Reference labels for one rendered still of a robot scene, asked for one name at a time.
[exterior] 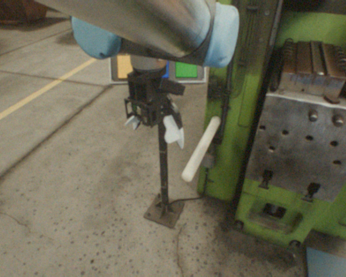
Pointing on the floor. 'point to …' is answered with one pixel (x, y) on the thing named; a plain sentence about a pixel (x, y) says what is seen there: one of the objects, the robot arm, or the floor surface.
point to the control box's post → (163, 163)
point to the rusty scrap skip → (16, 12)
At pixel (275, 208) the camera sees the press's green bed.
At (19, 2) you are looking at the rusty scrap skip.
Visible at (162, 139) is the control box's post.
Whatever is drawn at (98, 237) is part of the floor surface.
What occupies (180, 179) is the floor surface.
